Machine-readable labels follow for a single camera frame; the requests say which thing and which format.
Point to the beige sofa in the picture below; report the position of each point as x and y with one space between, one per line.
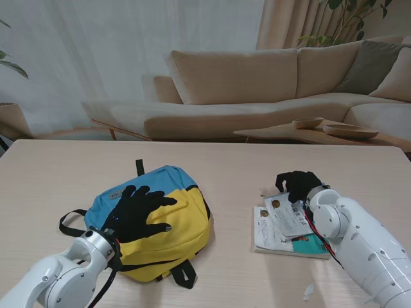
224 80

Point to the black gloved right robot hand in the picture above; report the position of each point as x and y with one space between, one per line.
300 184

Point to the blue cover book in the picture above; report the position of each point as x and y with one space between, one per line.
289 218

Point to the teal cover book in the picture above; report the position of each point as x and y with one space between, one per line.
305 248

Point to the large shallow wooden bowl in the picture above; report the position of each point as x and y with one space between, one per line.
350 131

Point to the grey cushion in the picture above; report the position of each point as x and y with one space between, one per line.
369 67

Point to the beige cushion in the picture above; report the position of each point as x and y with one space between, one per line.
396 80

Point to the tall green leafy plant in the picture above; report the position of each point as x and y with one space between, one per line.
316 40

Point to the wooden coffee table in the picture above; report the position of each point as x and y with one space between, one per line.
273 133

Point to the beige curtain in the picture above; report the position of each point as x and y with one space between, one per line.
282 25

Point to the brown plant pot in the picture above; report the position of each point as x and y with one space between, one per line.
13 122

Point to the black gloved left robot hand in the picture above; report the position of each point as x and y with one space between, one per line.
135 215

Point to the white paper scrap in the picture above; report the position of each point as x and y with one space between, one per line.
309 292

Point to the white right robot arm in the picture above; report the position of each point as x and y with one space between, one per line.
359 231

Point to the dark green long-leaf plant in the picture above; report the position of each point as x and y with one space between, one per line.
16 68

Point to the blue and yellow school bag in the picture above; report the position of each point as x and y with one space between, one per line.
180 231

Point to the small wooden bowl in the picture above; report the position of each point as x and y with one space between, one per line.
308 123

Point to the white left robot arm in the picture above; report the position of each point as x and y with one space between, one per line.
64 276

